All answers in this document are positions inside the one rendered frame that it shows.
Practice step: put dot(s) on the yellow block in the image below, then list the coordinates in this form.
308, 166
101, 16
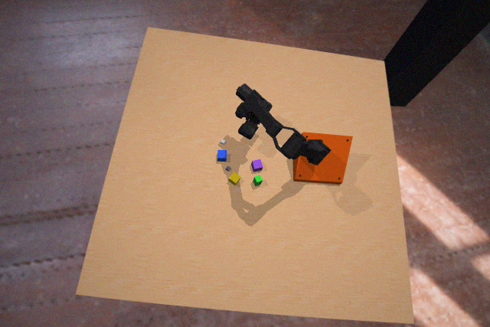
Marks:
234, 178

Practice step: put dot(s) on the purple cube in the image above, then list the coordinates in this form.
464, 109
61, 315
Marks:
257, 165

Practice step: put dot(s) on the blue block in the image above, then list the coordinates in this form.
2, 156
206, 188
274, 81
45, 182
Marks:
221, 155

